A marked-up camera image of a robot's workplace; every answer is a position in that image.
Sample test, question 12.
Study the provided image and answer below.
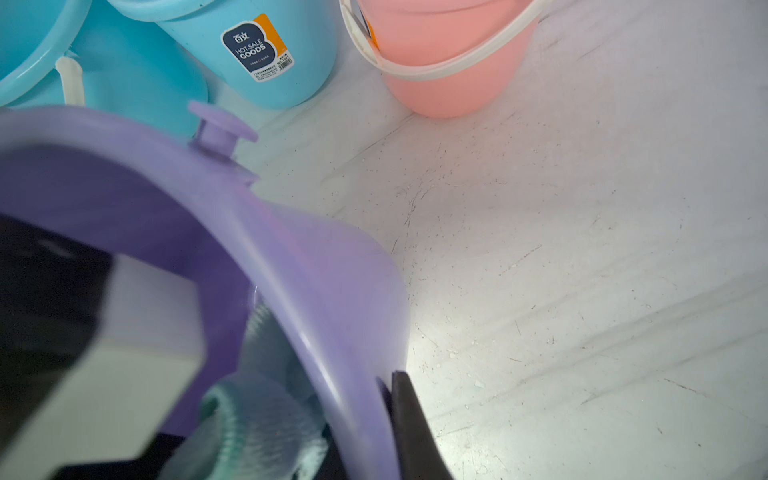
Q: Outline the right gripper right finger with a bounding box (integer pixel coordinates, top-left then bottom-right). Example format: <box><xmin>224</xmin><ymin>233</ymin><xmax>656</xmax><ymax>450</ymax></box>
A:
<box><xmin>389</xmin><ymin>371</ymin><xmax>453</xmax><ymax>480</ymax></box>

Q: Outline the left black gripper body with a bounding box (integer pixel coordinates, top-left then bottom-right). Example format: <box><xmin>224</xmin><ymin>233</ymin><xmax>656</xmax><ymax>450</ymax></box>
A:
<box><xmin>0</xmin><ymin>213</ymin><xmax>187</xmax><ymax>480</ymax></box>

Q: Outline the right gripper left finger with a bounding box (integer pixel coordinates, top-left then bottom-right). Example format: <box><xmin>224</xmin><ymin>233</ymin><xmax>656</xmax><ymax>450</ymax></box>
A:
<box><xmin>314</xmin><ymin>424</ymin><xmax>348</xmax><ymax>480</ymax></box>

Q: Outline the mint green microfiber cloth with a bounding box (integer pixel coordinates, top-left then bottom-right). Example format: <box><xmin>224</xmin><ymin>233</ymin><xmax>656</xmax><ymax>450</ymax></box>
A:
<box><xmin>159</xmin><ymin>302</ymin><xmax>329</xmax><ymax>479</ymax></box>

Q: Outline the purple plastic bucket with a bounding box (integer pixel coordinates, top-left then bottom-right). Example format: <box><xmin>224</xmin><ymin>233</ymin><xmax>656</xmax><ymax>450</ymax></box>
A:
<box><xmin>1</xmin><ymin>102</ymin><xmax>409</xmax><ymax>479</ymax></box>

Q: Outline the teal plastic bucket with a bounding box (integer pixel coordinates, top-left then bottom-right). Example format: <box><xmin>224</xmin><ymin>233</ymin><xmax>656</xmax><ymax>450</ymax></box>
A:
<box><xmin>1</xmin><ymin>1</ymin><xmax>208</xmax><ymax>137</ymax></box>
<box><xmin>111</xmin><ymin>0</ymin><xmax>337</xmax><ymax>110</ymax></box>

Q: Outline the pink plastic bucket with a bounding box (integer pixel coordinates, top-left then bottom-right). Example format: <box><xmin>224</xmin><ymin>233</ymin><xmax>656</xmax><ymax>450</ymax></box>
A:
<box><xmin>339</xmin><ymin>1</ymin><xmax>549</xmax><ymax>118</ymax></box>

